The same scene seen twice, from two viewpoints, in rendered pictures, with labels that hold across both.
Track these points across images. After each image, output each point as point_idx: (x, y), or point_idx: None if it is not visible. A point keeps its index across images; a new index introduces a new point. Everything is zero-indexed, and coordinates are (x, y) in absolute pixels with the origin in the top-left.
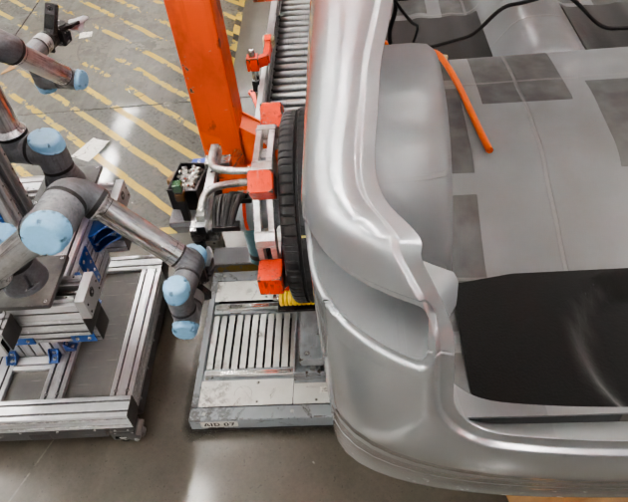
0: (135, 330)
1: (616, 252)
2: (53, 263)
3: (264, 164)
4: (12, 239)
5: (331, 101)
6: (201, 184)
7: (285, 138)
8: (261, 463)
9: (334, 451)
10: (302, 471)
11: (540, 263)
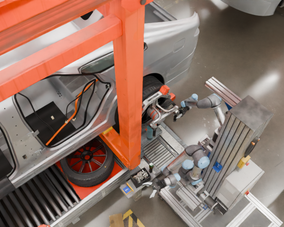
0: None
1: None
2: (206, 146)
3: (159, 92)
4: (221, 109)
5: (184, 24)
6: (139, 171)
7: (152, 88)
8: (182, 131)
9: (167, 120)
10: (176, 123)
11: None
